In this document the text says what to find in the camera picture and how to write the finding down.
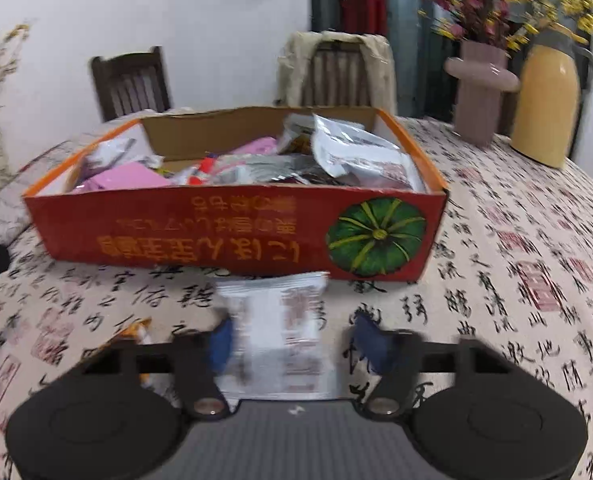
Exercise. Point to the dark wooden chair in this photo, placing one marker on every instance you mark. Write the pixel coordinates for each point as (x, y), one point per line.
(131, 85)

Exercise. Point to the wooden chair with slatted back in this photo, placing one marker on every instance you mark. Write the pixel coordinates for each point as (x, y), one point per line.
(336, 75)

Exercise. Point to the yellow thermos jug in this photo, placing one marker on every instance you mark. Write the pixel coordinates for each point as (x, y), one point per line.
(546, 105)

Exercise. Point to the pink snack packet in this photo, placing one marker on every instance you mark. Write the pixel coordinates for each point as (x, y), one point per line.
(126, 177)
(256, 147)

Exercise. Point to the orange cardboard box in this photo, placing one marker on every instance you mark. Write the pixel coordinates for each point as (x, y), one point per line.
(201, 230)

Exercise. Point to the pink and yellow flower bouquet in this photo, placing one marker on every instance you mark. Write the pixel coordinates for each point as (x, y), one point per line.
(471, 5)

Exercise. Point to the pink vase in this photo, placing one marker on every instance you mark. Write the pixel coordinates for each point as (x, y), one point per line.
(479, 95)

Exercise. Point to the orange snack packet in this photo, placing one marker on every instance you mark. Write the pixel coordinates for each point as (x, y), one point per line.
(129, 332)

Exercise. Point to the chair with beige jacket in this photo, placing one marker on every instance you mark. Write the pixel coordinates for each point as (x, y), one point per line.
(296, 65)

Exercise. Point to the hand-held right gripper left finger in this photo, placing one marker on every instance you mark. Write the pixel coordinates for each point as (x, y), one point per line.
(221, 347)

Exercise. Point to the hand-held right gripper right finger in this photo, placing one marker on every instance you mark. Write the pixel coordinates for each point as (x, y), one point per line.
(371, 345)

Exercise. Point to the dark framed glass door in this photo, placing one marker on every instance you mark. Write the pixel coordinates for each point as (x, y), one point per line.
(321, 10)

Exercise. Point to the white and purple snack packet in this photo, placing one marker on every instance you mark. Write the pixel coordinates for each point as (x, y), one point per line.
(114, 152)

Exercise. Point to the silver foil snack packet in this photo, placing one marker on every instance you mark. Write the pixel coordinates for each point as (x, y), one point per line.
(271, 167)

